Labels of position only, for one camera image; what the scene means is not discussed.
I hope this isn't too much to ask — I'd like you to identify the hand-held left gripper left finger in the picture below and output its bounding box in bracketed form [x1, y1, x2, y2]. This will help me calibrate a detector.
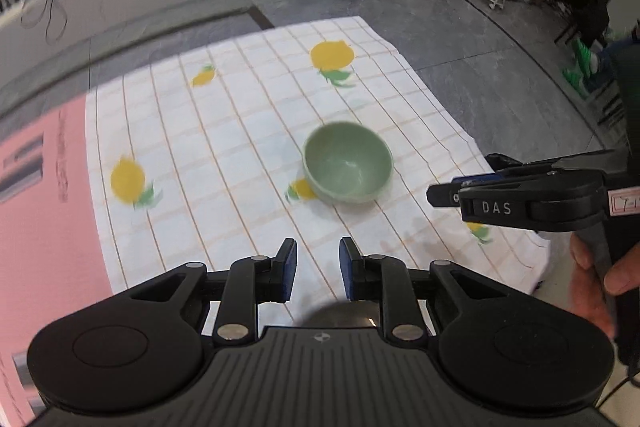
[114, 237, 299, 345]

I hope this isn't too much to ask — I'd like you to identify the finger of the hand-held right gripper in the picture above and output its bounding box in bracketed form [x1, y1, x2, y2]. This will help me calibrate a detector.
[426, 176, 501, 208]
[486, 150, 618, 178]

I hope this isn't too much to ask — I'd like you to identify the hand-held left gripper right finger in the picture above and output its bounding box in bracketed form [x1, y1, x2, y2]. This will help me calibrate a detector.
[339, 236, 521, 343]

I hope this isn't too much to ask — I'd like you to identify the pale green ceramic bowl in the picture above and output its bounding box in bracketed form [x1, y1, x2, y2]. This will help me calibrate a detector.
[302, 121, 394, 205]

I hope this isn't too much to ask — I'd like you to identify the person's right hand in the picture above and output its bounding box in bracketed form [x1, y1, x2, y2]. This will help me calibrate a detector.
[569, 233, 640, 338]

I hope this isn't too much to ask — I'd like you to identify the green and white shoe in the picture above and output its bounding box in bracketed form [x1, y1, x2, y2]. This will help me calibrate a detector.
[562, 37, 601, 100]

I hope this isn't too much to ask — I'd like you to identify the pink and white checked tablecloth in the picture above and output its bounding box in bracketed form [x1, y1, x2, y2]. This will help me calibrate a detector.
[0, 16, 551, 427]

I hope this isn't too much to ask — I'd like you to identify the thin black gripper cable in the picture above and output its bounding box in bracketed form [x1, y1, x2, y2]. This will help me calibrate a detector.
[597, 369, 640, 409]

